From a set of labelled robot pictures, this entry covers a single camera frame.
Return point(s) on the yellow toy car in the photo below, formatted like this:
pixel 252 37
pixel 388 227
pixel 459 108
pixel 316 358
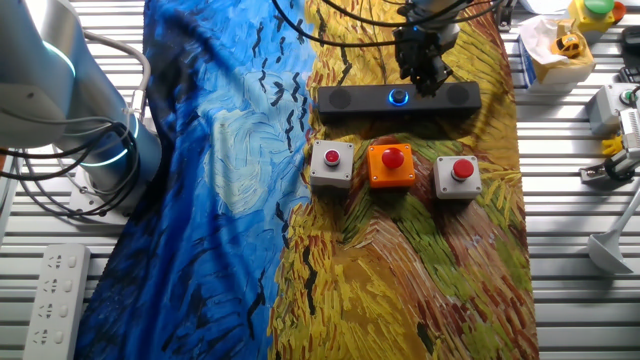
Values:
pixel 567 46

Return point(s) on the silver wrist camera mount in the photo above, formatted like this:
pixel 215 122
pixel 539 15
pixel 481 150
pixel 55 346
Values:
pixel 450 35

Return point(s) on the silver depth camera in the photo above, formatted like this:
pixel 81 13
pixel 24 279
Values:
pixel 631 130

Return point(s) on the grey box green button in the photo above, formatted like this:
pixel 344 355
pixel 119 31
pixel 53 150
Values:
pixel 605 107

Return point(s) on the grey box large red button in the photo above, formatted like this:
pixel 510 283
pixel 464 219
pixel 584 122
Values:
pixel 457 189

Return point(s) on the grey box small red button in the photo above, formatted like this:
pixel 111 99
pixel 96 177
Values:
pixel 332 172

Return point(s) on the white power strip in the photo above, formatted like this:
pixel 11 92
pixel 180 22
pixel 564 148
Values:
pixel 55 300

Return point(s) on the small black device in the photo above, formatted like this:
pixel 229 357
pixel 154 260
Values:
pixel 630 74
pixel 631 37

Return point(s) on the blue-lit speaker volume knob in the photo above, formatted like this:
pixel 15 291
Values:
pixel 398 96

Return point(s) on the white paper sheet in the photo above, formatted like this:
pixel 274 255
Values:
pixel 545 5

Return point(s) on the painted blue yellow tablecloth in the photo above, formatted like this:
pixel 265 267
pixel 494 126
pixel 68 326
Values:
pixel 225 175

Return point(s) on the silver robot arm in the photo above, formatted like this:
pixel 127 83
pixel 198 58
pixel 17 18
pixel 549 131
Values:
pixel 50 75

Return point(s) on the black speaker bar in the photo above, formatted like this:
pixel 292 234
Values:
pixel 360 100

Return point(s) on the metal camera bracket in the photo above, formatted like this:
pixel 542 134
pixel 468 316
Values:
pixel 595 172

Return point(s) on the small yellow plastic piece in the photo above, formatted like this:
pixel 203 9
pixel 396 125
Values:
pixel 612 146

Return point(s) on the white tissue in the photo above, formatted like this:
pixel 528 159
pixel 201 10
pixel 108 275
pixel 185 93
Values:
pixel 537 35

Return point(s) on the orange box red mushroom button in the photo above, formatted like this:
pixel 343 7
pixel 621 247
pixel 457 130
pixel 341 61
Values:
pixel 392 175

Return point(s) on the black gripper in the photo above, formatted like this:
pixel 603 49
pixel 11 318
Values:
pixel 417 47

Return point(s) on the yellow box green button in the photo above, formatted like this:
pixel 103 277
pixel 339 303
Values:
pixel 587 20

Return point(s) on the yellow box with toy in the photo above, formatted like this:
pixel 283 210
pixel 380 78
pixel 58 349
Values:
pixel 560 75

